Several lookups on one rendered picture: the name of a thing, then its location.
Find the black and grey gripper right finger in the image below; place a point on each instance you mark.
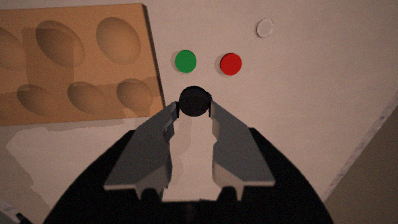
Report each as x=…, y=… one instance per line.
x=244, y=159

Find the orange counting tray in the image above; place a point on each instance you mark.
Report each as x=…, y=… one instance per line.
x=79, y=63

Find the green disc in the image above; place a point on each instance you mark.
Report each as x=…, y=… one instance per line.
x=185, y=61

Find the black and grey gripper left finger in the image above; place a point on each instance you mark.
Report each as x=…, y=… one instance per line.
x=140, y=159

